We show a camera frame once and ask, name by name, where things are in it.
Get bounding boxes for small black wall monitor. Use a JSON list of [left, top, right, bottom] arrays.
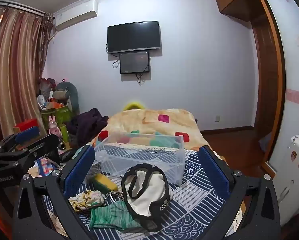
[[120, 51, 150, 75]]

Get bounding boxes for black and white fabric bag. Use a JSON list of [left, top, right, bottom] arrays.
[[121, 163, 172, 232]]

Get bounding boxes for blue white patterned bedspread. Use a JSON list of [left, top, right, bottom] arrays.
[[42, 146, 245, 240]]

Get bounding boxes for green striped knit cloth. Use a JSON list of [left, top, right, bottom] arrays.
[[89, 200, 141, 231]]

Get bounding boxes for yellow fuzzy ball toy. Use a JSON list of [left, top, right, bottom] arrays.
[[123, 101, 145, 111]]

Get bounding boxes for clear plastic storage box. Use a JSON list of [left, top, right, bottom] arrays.
[[94, 133, 185, 185]]

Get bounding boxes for green grey plush cushion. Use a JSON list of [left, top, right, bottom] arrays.
[[53, 81, 79, 115]]

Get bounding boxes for beige fleece blanket coloured squares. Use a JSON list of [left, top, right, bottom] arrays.
[[88, 108, 209, 151]]

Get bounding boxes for grey fuzzy item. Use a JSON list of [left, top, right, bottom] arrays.
[[85, 162, 102, 183]]

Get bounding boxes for large black wall television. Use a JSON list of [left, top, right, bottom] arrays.
[[107, 21, 161, 54]]

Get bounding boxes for green cardboard box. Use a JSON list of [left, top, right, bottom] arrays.
[[41, 106, 74, 130]]

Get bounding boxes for pink plush rabbit toy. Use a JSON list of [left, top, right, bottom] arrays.
[[49, 115, 62, 139]]

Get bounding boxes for dark purple clothing pile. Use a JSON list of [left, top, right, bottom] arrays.
[[65, 108, 109, 149]]

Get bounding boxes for yellow green sponge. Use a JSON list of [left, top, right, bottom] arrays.
[[91, 173, 118, 194]]

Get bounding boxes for yellow floral fabric piece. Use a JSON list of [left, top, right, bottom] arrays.
[[69, 190, 104, 212]]

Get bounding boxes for white wall air conditioner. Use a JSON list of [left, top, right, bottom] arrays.
[[55, 0, 98, 31]]

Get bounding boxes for red box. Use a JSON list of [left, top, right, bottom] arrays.
[[13, 119, 38, 133]]

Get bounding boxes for red beige striped curtain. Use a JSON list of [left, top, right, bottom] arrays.
[[0, 6, 53, 140]]

